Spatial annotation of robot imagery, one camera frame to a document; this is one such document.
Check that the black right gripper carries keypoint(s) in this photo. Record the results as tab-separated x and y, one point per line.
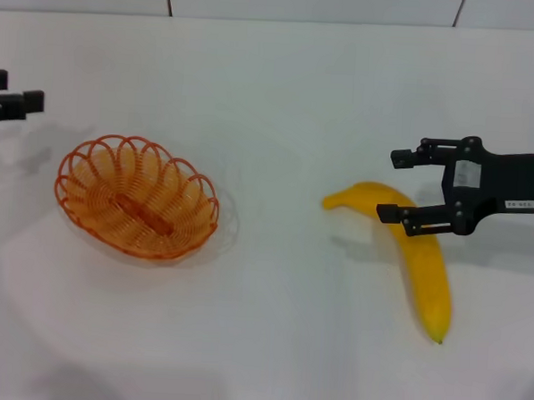
510	181

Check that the yellow banana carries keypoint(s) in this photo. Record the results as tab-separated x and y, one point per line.
426	271

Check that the orange woven plastic basket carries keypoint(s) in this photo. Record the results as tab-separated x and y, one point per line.
115	187

